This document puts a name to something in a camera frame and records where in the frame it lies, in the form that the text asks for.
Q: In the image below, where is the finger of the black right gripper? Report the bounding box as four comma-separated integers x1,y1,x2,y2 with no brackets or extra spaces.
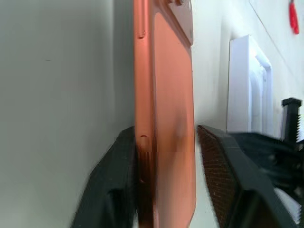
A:
281,97,304,144
228,132,304,191

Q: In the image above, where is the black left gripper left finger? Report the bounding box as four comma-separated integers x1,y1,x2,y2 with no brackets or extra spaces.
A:
70,125,138,228

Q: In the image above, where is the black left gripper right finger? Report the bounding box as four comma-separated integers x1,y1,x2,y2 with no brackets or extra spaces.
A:
197,124,298,228

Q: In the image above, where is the orange smartphone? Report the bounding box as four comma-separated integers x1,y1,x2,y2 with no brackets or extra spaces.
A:
132,0,198,228

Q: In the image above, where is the white rectangular tray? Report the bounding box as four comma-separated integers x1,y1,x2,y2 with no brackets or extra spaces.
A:
226,34,274,134

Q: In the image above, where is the red hanging object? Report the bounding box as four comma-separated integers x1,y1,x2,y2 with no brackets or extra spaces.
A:
288,0,301,35

